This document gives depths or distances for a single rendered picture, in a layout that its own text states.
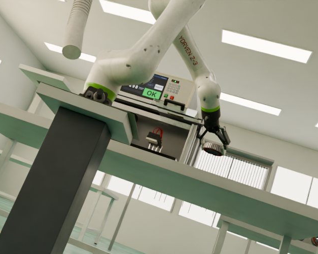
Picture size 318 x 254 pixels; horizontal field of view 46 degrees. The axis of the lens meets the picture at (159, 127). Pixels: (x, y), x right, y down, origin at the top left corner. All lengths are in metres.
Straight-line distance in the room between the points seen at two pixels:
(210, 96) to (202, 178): 0.37
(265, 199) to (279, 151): 7.09
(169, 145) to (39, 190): 1.12
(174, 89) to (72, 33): 1.41
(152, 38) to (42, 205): 0.69
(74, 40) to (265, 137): 6.21
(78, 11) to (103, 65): 2.20
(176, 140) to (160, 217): 6.20
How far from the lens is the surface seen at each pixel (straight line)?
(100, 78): 1.42
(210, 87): 1.74
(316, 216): 1.74
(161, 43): 1.39
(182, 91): 2.26
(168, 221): 8.39
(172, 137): 2.29
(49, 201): 1.32
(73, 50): 3.33
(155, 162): 1.73
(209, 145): 1.95
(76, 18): 3.55
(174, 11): 1.49
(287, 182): 8.65
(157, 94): 2.26
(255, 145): 8.73
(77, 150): 1.33
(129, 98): 2.25
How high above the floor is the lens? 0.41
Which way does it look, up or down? 15 degrees up
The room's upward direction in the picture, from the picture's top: 21 degrees clockwise
